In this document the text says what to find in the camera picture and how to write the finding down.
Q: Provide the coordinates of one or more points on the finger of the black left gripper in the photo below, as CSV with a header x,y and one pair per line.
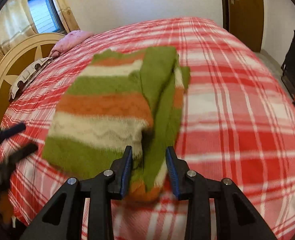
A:
x,y
9,132
20,154

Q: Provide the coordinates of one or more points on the window with blue glass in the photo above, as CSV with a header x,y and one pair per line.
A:
x,y
45,16

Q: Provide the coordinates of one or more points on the pink pillow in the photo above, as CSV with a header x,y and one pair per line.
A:
x,y
67,43

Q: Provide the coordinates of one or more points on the beige patterned curtain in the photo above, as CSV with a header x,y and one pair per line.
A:
x,y
16,23

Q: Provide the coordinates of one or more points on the green orange white striped sweater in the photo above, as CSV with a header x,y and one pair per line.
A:
x,y
121,100

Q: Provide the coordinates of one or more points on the white patterned cloth at headboard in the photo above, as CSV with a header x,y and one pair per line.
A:
x,y
27,76

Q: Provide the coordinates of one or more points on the brown wooden door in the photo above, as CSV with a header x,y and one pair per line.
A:
x,y
245,20

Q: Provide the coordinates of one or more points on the red white plaid bedspread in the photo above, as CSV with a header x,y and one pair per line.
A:
x,y
237,120

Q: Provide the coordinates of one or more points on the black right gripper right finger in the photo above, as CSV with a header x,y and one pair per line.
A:
x,y
236,217

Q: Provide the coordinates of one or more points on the beige round wooden headboard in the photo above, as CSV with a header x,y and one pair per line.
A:
x,y
18,58

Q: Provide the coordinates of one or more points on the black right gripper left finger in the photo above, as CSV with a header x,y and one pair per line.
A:
x,y
62,216

